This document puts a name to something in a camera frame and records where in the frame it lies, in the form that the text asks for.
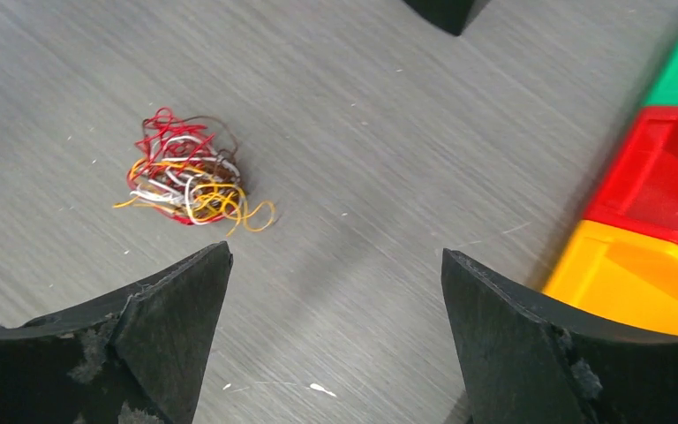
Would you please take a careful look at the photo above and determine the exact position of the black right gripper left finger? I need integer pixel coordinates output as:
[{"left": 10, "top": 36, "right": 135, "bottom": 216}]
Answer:
[{"left": 0, "top": 242, "right": 233, "bottom": 423}]

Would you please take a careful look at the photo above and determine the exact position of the white cable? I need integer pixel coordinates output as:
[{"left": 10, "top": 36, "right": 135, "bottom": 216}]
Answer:
[{"left": 130, "top": 135, "right": 242, "bottom": 226}]

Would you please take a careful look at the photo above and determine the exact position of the red plastic bin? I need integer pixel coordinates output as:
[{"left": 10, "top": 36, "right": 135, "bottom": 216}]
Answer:
[{"left": 584, "top": 106, "right": 678, "bottom": 245}]

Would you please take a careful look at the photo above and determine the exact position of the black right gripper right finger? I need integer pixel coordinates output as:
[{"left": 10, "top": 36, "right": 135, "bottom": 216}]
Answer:
[{"left": 441, "top": 249, "right": 678, "bottom": 423}]

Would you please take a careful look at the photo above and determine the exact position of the yellow plastic bin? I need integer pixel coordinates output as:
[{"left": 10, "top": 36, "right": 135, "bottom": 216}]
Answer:
[{"left": 542, "top": 220, "right": 678, "bottom": 336}]

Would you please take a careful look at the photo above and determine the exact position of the yellow cable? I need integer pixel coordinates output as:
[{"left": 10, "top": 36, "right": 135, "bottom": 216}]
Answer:
[{"left": 112, "top": 157, "right": 277, "bottom": 237}]

